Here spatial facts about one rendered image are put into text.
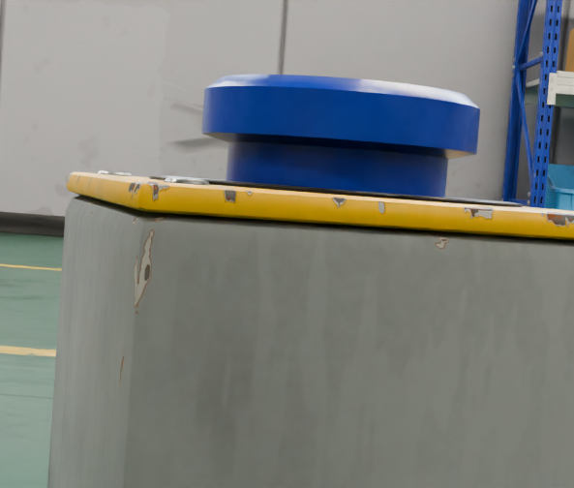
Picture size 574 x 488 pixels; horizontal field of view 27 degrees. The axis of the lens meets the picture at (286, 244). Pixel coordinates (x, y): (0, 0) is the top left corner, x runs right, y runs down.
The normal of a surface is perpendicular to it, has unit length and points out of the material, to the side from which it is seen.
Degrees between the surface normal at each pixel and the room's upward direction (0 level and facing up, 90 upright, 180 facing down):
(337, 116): 90
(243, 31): 90
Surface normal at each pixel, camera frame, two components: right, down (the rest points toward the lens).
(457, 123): 0.77, 0.09
